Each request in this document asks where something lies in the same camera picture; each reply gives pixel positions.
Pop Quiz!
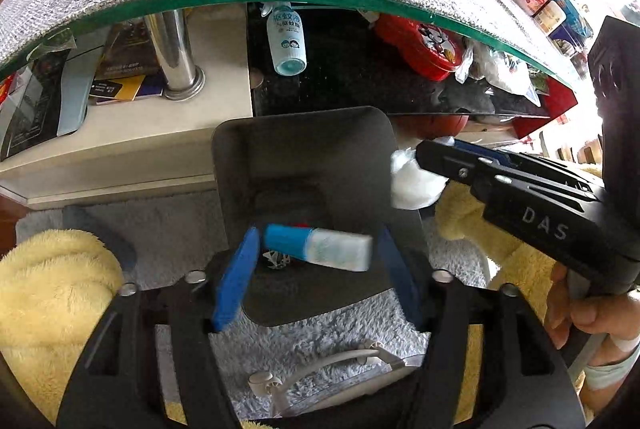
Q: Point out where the white tissue wad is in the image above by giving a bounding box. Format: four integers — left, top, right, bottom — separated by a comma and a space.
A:
390, 138, 449, 210

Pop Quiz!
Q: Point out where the blue white tube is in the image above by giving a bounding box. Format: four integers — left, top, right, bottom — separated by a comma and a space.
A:
262, 224, 373, 273

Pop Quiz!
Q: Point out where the black trash bin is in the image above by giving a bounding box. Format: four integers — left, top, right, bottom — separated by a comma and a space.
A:
212, 107, 431, 327

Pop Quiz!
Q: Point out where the person's right hand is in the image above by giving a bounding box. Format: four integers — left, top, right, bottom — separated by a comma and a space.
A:
544, 263, 639, 348

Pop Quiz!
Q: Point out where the red cartoon tin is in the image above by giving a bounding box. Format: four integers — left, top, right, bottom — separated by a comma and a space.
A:
373, 14, 464, 82

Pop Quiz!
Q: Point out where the cream small bottle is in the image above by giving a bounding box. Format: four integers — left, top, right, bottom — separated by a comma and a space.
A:
534, 0, 566, 36

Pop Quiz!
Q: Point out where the yellow fluffy cushion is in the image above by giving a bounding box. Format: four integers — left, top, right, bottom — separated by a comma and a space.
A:
0, 230, 124, 423

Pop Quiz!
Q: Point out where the blue white bottle on shelf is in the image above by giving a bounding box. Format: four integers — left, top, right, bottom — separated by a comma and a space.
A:
262, 2, 307, 77

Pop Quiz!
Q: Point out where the chrome table leg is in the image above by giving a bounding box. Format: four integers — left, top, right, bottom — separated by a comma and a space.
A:
144, 10, 206, 102

